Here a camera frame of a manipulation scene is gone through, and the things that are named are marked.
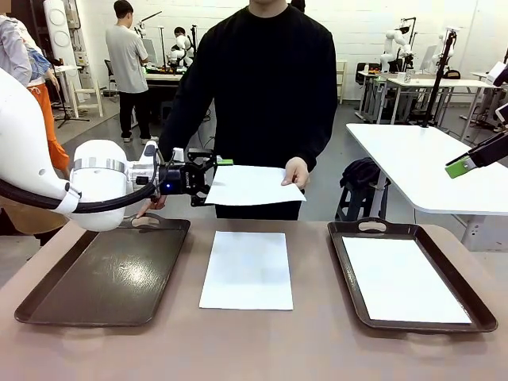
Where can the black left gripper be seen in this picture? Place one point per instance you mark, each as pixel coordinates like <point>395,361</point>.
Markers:
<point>178,180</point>

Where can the white A4 paper sheet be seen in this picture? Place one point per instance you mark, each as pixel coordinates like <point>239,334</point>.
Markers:
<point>246,270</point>
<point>250,184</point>
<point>397,278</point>

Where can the person's left forearm black sleeve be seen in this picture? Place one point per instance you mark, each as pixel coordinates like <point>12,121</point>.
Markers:
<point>317,155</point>

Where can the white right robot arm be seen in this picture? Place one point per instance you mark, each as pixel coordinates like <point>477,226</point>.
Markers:
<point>502,113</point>

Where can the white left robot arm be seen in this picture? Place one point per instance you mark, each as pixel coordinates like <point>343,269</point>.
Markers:
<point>99,170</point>

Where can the white lab robot arm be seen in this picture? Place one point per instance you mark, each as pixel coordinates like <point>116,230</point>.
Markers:
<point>386,59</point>
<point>436,59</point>

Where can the person's right forearm black sleeve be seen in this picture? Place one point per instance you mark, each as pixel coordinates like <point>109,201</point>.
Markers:
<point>174,135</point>

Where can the person's right hand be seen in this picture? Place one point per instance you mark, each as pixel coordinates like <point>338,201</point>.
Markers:
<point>155,203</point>

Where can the person's left hand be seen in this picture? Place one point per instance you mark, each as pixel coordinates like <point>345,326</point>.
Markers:
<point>298,170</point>

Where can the large white table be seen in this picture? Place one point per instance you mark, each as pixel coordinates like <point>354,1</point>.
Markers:
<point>409,166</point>

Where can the white desk grey legs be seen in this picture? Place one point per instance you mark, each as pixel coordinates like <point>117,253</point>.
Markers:
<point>468,82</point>

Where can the black tripod pole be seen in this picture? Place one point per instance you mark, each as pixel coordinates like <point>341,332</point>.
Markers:
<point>436,85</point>

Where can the dark workbench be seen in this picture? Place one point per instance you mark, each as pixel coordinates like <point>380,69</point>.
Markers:
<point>166,85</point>

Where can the dark cloth on stool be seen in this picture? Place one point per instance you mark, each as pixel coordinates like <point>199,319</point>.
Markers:
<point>359,172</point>

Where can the white patterned mug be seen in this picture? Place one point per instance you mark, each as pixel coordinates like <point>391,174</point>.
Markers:
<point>409,76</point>

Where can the brown plastic serving tray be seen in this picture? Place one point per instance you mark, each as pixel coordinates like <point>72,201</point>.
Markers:
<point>99,285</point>
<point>448,270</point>

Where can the black stool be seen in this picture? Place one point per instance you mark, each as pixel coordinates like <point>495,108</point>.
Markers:
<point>353,194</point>

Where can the white monitor panel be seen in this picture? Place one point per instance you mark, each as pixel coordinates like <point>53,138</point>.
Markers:
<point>428,57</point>

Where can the person in black sweater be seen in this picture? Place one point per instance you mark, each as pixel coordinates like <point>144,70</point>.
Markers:
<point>270,79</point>

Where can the black mesh office chair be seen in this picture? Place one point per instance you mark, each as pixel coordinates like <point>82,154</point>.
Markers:
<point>112,85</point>

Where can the white and black lab robot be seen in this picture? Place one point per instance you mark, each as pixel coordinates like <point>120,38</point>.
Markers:
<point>182,43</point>

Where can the black chair at desk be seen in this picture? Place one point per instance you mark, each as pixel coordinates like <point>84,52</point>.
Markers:
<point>363,69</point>

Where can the man in white t-shirt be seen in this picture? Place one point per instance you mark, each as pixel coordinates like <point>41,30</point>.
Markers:
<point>125,59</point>

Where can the white wooden stool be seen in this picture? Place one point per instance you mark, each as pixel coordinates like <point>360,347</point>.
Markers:
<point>89,92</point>

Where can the white drawer cabinet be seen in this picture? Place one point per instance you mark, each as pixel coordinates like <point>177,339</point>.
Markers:
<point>342,79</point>

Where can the tan fabric bundle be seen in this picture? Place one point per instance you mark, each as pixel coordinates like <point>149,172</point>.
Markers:
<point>24,222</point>

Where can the white tall unit with circles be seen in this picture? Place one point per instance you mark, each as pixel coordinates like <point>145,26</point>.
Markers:
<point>59,39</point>

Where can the bystander in black shirt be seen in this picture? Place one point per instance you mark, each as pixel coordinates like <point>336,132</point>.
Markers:
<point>297,4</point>

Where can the person striped shirt orange trousers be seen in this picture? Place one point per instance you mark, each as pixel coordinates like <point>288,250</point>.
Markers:
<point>16,51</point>

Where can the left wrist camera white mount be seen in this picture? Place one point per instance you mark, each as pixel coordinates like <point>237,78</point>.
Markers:
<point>178,155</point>

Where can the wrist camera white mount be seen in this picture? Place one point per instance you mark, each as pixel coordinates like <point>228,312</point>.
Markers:
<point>496,71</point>
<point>178,155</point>

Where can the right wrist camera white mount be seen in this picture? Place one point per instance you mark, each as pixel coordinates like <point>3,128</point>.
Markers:
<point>496,71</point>

